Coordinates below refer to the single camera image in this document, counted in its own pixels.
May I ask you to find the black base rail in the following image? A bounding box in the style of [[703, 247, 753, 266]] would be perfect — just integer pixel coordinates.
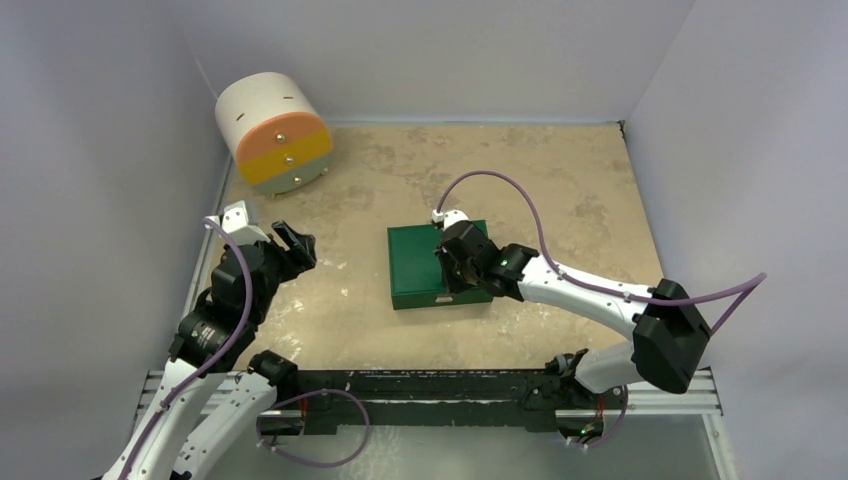
[[276, 369, 617, 440]]

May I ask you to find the white cylindrical drawer cabinet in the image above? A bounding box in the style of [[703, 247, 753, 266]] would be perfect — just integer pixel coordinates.
[[215, 72, 333, 196]]

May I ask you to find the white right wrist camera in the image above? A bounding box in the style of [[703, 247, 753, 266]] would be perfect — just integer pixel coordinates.
[[430, 209, 469, 230]]

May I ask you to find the aluminium rail extrusion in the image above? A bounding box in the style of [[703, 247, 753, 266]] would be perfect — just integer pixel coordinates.
[[556, 369, 723, 419]]

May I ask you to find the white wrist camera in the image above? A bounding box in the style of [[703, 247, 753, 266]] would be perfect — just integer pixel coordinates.
[[430, 209, 469, 230], [205, 200, 270, 246]]

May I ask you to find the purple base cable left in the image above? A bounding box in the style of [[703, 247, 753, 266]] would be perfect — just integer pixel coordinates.
[[255, 389, 370, 470]]

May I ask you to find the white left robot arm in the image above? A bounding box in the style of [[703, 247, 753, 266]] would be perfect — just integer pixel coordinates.
[[104, 216, 317, 479]]

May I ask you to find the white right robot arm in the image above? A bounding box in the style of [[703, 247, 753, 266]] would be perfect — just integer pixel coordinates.
[[434, 213, 712, 407]]

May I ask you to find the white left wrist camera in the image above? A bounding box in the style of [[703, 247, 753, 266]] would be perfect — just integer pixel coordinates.
[[205, 200, 270, 246]]

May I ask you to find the green jewelry box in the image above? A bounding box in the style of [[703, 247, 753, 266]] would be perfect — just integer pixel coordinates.
[[387, 224, 493, 311]]

